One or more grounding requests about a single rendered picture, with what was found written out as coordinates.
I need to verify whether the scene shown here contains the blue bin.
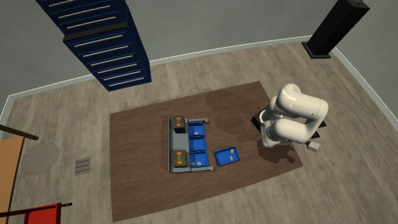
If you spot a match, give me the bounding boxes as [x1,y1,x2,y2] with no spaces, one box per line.
[214,147,240,166]
[188,136,206,152]
[190,151,208,168]
[188,122,205,137]

